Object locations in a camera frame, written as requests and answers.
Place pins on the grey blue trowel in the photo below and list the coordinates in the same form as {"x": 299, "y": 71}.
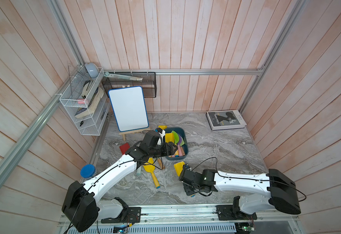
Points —
{"x": 139, "y": 171}

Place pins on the green trowel with wooden handle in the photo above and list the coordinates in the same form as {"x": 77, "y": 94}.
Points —
{"x": 161, "y": 164}

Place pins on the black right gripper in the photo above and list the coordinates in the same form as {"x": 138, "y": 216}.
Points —
{"x": 188, "y": 192}

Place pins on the red shovel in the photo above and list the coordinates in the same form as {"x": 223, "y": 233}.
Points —
{"x": 124, "y": 148}

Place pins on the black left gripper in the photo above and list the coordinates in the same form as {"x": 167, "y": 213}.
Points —
{"x": 170, "y": 152}

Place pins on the purple shovel with pink handle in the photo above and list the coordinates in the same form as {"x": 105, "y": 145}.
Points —
{"x": 180, "y": 151}

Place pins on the white wire mesh shelf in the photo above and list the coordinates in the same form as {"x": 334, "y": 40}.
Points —
{"x": 86, "y": 101}

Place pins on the black wire basket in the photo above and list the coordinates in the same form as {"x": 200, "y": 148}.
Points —
{"x": 145, "y": 80}

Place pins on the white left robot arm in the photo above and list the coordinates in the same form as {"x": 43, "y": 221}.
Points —
{"x": 82, "y": 202}

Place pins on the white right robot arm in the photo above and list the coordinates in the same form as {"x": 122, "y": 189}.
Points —
{"x": 272, "y": 190}

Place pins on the yellow shovel with wooden handle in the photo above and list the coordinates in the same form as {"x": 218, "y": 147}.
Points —
{"x": 163, "y": 127}

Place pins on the green trowel with yellow handle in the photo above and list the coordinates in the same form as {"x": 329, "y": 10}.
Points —
{"x": 175, "y": 137}

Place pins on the blue lid pen jar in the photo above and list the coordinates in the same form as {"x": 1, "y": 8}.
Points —
{"x": 88, "y": 171}

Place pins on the light green shovel wooden handle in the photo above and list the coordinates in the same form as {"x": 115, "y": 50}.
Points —
{"x": 181, "y": 141}

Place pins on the black and white book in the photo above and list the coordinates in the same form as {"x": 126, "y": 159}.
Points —
{"x": 225, "y": 120}

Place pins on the teal plastic storage box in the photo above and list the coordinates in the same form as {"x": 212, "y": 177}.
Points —
{"x": 181, "y": 132}

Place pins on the yellow plastic scoop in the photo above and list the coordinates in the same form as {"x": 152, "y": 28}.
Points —
{"x": 169, "y": 137}
{"x": 179, "y": 167}
{"x": 150, "y": 168}

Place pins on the blue framed whiteboard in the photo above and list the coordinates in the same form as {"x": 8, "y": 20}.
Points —
{"x": 129, "y": 108}

